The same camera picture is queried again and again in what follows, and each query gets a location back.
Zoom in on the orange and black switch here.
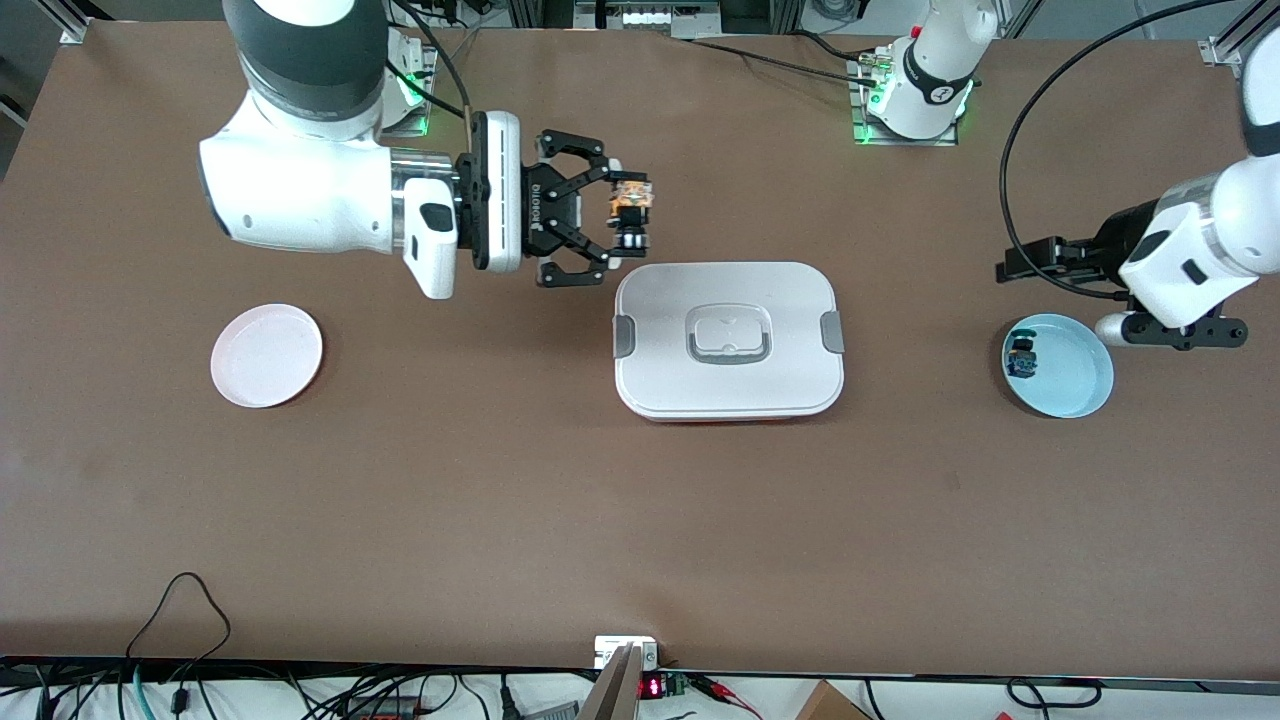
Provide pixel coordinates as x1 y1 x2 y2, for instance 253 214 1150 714
608 172 656 254

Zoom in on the pink box with white lid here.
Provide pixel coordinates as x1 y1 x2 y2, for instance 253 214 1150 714
612 262 846 423

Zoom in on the brown cardboard box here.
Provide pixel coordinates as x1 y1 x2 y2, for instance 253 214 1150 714
795 680 873 720

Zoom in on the light blue round plate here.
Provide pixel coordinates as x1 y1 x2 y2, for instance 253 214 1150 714
1001 313 1115 419

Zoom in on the grey equipment rack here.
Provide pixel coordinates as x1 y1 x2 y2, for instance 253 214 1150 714
510 0 801 39

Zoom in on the pink round plate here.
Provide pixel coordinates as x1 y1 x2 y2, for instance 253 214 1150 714
210 304 324 409

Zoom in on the small white device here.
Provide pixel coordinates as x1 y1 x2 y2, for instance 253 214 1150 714
594 636 659 669

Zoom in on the grey aluminium bar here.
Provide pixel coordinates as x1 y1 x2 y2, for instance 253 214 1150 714
578 643 643 720

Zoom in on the red alligator clip lead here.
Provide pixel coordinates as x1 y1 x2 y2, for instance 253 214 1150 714
688 672 766 720

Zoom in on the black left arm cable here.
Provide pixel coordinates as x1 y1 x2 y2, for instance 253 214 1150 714
1000 0 1246 301

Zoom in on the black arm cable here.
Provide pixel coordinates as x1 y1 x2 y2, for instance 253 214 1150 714
385 0 476 126
1000 0 1246 301

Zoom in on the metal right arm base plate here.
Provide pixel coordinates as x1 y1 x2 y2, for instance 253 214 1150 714
385 45 439 138

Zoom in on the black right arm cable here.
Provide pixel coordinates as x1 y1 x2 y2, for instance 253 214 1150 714
385 0 476 126

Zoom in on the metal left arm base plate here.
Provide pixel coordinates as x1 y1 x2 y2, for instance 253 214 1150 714
850 55 961 148

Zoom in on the long aluminium frame profile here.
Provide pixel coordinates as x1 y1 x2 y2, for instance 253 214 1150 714
1198 0 1251 71

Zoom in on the black base power cable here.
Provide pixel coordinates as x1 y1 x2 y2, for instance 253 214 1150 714
690 35 891 86

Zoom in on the thin black cable loop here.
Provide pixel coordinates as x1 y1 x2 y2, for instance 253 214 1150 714
125 572 233 691

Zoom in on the short aluminium frame profile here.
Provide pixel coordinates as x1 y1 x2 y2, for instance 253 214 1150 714
40 0 93 43

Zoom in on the tangled black cable bundle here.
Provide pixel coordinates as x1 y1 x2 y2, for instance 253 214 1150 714
0 660 581 720

